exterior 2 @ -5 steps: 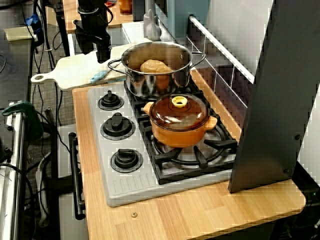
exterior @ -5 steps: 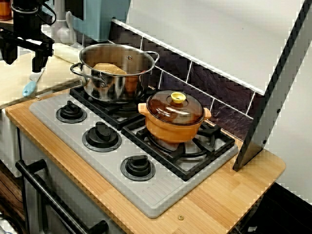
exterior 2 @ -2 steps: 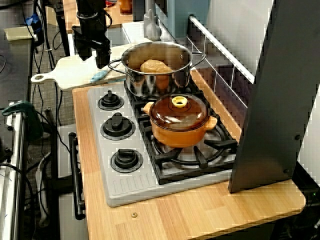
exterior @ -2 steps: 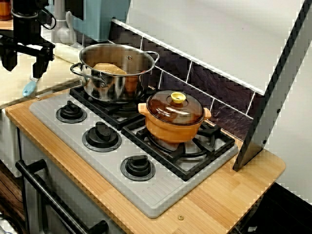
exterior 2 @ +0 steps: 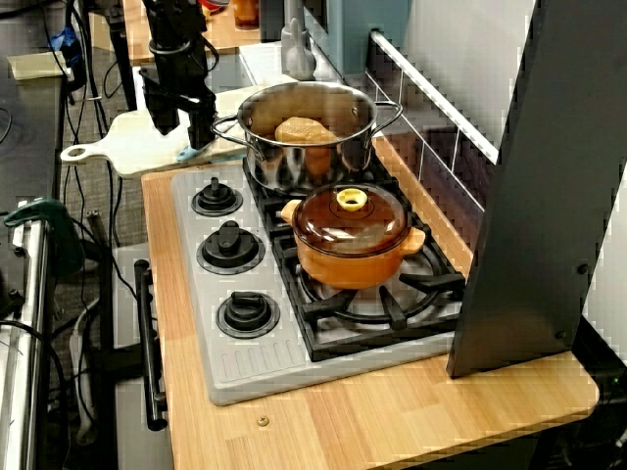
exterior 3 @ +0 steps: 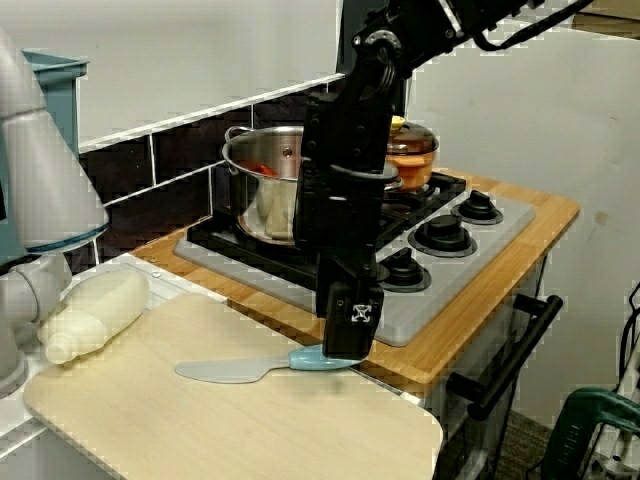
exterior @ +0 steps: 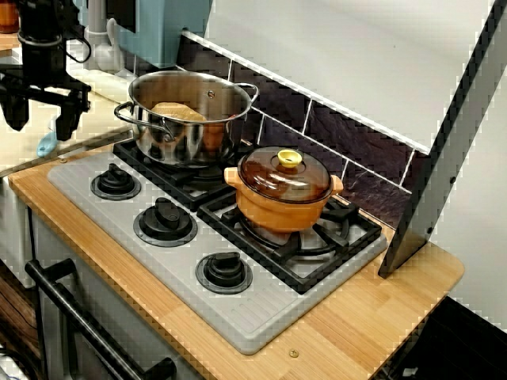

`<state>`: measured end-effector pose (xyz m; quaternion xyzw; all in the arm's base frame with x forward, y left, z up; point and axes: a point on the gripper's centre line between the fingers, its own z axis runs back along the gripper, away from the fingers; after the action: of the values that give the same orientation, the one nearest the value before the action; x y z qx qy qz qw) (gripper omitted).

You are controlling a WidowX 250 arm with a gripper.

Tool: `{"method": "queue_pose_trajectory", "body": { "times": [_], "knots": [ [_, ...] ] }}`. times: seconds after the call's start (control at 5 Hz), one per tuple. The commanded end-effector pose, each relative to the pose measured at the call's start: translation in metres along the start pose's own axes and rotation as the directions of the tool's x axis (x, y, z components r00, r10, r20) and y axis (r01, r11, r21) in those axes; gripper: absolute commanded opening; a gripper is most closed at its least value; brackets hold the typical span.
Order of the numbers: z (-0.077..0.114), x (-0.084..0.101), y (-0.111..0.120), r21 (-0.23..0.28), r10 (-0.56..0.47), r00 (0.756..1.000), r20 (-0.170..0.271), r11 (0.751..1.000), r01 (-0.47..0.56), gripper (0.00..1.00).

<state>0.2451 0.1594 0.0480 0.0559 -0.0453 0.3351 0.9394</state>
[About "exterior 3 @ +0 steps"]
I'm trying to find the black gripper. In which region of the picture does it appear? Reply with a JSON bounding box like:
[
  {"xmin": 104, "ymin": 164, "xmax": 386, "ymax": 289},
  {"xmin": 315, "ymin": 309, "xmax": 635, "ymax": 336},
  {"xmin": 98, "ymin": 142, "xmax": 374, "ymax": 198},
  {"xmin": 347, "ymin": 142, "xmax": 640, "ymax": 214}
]
[{"xmin": 293, "ymin": 164, "xmax": 397, "ymax": 363}]

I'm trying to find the toy knife blue handle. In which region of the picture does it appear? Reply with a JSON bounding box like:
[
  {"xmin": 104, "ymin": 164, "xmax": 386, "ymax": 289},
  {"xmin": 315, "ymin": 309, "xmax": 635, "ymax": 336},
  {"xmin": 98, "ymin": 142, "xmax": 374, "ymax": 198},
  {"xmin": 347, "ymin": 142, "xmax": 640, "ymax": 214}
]
[{"xmin": 173, "ymin": 346, "xmax": 362, "ymax": 386}]

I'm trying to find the white plastic bottle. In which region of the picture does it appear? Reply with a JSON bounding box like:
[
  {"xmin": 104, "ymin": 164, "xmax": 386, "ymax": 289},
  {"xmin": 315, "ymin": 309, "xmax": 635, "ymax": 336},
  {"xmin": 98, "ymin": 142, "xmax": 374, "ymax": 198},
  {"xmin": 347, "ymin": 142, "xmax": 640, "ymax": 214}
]
[{"xmin": 38, "ymin": 269, "xmax": 152, "ymax": 365}]

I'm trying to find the black stove knob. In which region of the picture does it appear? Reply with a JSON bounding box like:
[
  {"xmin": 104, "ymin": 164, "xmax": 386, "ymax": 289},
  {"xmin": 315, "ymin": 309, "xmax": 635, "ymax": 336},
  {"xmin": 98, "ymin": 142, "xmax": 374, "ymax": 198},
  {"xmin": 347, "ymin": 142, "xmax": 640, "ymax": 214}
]
[
  {"xmin": 372, "ymin": 246, "xmax": 433, "ymax": 293},
  {"xmin": 407, "ymin": 214, "xmax": 478, "ymax": 259},
  {"xmin": 450, "ymin": 189, "xmax": 504, "ymax": 225}
]

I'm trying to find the black burner grate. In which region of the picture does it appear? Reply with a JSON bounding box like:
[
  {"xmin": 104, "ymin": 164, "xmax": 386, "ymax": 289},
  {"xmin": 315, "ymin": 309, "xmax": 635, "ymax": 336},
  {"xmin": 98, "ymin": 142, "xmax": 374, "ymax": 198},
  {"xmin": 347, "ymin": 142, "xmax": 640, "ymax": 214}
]
[
  {"xmin": 186, "ymin": 208, "xmax": 407, "ymax": 294},
  {"xmin": 374, "ymin": 169, "xmax": 469, "ymax": 214}
]

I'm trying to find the grey toy stove top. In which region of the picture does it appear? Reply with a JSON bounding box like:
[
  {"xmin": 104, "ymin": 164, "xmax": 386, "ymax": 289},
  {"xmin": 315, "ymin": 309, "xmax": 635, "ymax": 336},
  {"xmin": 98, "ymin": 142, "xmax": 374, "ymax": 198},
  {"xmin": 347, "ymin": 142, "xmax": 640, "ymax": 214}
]
[{"xmin": 173, "ymin": 172, "xmax": 538, "ymax": 348}]

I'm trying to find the stainless steel pot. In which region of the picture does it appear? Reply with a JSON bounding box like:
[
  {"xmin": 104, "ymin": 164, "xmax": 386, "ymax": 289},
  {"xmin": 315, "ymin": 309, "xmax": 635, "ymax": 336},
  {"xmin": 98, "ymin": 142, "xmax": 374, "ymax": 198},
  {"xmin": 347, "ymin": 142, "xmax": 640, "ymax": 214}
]
[{"xmin": 221, "ymin": 124, "xmax": 404, "ymax": 249}]

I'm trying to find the orange toy pot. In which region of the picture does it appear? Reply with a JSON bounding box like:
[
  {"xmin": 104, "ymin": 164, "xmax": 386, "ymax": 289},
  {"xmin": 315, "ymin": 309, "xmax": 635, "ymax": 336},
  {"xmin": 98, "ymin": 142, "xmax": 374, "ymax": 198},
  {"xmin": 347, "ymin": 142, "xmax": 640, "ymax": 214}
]
[{"xmin": 383, "ymin": 149, "xmax": 437, "ymax": 193}]

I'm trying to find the light wooden cutting board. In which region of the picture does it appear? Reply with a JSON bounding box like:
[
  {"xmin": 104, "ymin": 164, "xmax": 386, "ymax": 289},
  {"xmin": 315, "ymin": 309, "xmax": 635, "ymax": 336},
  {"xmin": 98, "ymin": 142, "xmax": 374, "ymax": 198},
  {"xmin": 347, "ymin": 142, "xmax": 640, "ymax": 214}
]
[{"xmin": 22, "ymin": 292, "xmax": 444, "ymax": 480}]

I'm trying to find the brown glass lid yellow knob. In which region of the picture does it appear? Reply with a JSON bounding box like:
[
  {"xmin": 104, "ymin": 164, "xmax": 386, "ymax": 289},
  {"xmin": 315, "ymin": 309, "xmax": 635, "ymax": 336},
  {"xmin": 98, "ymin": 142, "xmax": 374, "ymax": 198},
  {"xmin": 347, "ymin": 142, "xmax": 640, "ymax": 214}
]
[{"xmin": 385, "ymin": 115, "xmax": 441, "ymax": 161}]

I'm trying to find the white oven cabinet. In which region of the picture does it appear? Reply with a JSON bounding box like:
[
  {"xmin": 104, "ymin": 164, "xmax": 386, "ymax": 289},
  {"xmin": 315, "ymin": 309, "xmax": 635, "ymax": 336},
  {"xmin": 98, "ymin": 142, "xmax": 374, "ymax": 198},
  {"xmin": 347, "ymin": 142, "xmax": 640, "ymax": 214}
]
[{"xmin": 422, "ymin": 249, "xmax": 552, "ymax": 480}]

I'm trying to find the dark tile backsplash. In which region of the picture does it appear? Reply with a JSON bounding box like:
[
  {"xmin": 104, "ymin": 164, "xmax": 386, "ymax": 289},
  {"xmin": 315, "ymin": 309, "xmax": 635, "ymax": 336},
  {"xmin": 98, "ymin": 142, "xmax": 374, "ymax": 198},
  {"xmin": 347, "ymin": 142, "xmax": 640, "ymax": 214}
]
[{"xmin": 76, "ymin": 97, "xmax": 347, "ymax": 272}]

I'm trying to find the green power tool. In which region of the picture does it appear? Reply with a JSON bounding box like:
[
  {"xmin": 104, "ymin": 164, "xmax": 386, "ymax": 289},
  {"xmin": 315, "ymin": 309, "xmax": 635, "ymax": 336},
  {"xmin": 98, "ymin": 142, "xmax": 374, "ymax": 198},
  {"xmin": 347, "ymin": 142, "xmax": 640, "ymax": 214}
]
[{"xmin": 541, "ymin": 388, "xmax": 640, "ymax": 480}]

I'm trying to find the black oven door handle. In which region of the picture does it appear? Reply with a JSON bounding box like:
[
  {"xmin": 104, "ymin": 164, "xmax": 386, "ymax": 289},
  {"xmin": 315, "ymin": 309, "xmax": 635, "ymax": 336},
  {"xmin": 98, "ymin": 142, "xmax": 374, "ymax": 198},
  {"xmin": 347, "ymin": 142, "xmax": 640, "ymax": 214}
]
[{"xmin": 445, "ymin": 294, "xmax": 564, "ymax": 422}]

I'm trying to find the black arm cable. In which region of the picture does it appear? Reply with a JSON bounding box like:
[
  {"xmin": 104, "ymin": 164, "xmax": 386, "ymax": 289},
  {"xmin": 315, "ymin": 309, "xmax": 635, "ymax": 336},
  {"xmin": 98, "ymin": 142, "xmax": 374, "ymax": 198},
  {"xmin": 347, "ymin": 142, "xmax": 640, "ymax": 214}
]
[{"xmin": 471, "ymin": 0, "xmax": 597, "ymax": 52}]

